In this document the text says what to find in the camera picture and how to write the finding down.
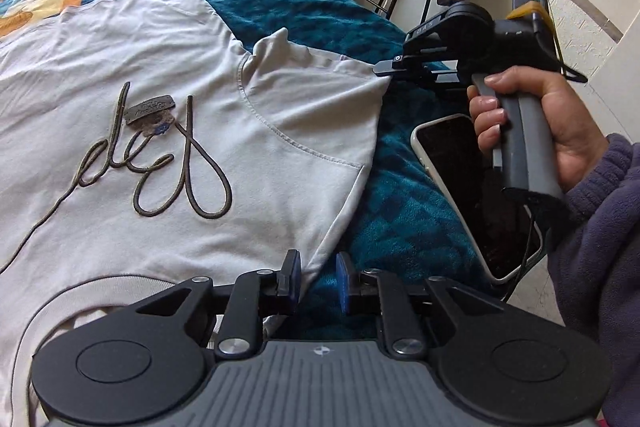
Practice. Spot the person's right hand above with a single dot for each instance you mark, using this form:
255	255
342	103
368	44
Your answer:
570	122

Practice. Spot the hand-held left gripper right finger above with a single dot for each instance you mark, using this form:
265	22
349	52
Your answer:
344	282

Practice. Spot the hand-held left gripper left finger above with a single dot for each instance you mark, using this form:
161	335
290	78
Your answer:
295	277

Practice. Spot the white T-shirt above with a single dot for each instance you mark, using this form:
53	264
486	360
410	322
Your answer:
150	57

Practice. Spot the smartphone in white case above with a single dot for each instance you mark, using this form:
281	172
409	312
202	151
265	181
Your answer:
460	187

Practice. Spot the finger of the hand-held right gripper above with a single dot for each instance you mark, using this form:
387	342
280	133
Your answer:
387	66

